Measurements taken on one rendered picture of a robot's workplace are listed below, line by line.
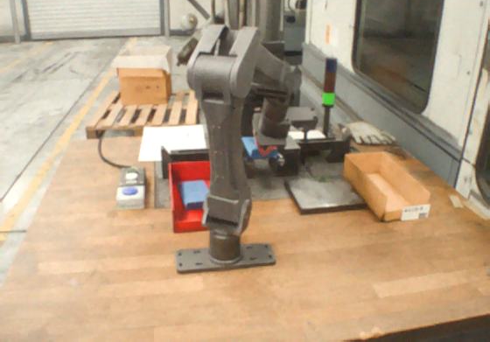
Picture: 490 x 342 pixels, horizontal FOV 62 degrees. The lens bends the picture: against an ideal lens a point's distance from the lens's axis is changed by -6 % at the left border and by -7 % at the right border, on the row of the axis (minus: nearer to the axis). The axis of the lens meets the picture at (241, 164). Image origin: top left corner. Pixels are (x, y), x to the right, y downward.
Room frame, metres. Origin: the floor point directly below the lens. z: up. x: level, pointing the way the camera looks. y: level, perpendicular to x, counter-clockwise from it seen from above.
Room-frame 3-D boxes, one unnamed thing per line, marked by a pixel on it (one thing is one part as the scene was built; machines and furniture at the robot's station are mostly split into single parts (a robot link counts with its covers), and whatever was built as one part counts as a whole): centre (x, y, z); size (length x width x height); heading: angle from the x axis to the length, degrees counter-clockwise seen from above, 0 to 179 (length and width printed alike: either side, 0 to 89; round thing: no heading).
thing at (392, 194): (1.00, -0.38, 0.93); 0.25 x 0.13 x 0.08; 10
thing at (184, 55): (1.39, 0.12, 1.25); 0.19 x 0.07 x 0.19; 100
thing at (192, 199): (0.97, 0.11, 0.92); 0.15 x 0.07 x 0.03; 17
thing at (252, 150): (1.10, -0.05, 1.00); 0.15 x 0.07 x 0.03; 11
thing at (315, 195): (0.99, -0.21, 0.91); 0.17 x 0.16 x 0.02; 100
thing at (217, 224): (0.73, 0.03, 1.00); 0.09 x 0.06 x 0.06; 65
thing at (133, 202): (0.94, 0.27, 0.90); 0.07 x 0.07 x 0.06; 10
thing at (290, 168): (1.14, -0.06, 0.94); 0.20 x 0.10 x 0.07; 100
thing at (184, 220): (0.94, 0.11, 0.93); 0.25 x 0.12 x 0.06; 10
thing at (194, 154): (1.11, 0.12, 0.95); 0.15 x 0.03 x 0.10; 100
